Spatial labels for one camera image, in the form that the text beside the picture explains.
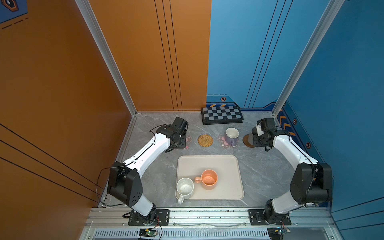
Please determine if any pink flower coaster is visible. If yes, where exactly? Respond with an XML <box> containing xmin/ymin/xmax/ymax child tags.
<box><xmin>218</xmin><ymin>135</ymin><xmax>238</xmax><ymax>149</ymax></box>
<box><xmin>185</xmin><ymin>136</ymin><xmax>191</xmax><ymax>149</ymax></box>

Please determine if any right small circuit board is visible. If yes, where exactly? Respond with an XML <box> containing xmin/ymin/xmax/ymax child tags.
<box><xmin>267</xmin><ymin>229</ymin><xmax>291</xmax><ymax>240</ymax></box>

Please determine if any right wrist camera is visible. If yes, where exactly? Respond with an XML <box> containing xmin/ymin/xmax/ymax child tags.
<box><xmin>257</xmin><ymin>118</ymin><xmax>277</xmax><ymax>133</ymax></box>

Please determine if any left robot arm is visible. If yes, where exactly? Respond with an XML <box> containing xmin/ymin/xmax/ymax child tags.
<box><xmin>107</xmin><ymin>123</ymin><xmax>189</xmax><ymax>224</ymax></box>

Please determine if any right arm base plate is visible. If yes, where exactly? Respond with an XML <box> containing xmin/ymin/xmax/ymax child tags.
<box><xmin>248</xmin><ymin>209</ymin><xmax>292</xmax><ymax>226</ymax></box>

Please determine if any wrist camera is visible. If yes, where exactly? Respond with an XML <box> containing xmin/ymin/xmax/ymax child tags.
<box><xmin>172</xmin><ymin>117</ymin><xmax>189</xmax><ymax>135</ymax></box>
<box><xmin>257</xmin><ymin>118</ymin><xmax>277</xmax><ymax>133</ymax></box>

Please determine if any brown wooden coaster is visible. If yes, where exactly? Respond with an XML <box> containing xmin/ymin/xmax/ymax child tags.
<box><xmin>243</xmin><ymin>134</ymin><xmax>255</xmax><ymax>148</ymax></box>

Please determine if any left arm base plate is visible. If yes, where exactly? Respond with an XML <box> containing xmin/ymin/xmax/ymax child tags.
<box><xmin>128</xmin><ymin>209</ymin><xmax>170</xmax><ymax>226</ymax></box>

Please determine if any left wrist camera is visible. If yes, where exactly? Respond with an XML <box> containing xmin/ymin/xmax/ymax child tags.
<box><xmin>172</xmin><ymin>117</ymin><xmax>189</xmax><ymax>135</ymax></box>

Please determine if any folded checkerboard box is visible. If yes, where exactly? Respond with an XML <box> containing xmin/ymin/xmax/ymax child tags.
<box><xmin>201</xmin><ymin>105</ymin><xmax>244</xmax><ymax>125</ymax></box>

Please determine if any woven rattan coaster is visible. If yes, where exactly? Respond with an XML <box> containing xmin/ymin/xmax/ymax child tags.
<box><xmin>198</xmin><ymin>134</ymin><xmax>214</xmax><ymax>147</ymax></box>

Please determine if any aluminium front rail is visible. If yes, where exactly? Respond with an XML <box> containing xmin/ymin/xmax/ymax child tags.
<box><xmin>85</xmin><ymin>207</ymin><xmax>336</xmax><ymax>229</ymax></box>

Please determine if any grey green mug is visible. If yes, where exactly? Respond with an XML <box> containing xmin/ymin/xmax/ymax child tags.
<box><xmin>248</xmin><ymin>131</ymin><xmax>255</xmax><ymax>148</ymax></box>

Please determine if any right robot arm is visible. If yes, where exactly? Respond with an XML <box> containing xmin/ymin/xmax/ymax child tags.
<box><xmin>253</xmin><ymin>130</ymin><xmax>333</xmax><ymax>225</ymax></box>

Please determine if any lavender mug white inside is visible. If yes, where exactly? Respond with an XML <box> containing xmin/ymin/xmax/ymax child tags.
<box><xmin>225</xmin><ymin>128</ymin><xmax>240</xmax><ymax>147</ymax></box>

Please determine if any cream serving tray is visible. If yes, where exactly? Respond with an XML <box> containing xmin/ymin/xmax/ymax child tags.
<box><xmin>177</xmin><ymin>155</ymin><xmax>244</xmax><ymax>201</ymax></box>

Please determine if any orange pink mug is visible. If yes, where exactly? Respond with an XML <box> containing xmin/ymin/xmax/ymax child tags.
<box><xmin>194</xmin><ymin>170</ymin><xmax>218</xmax><ymax>190</ymax></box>

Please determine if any green circuit board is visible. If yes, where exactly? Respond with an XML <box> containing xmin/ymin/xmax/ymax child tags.
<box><xmin>139</xmin><ymin>228</ymin><xmax>158</xmax><ymax>239</ymax></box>

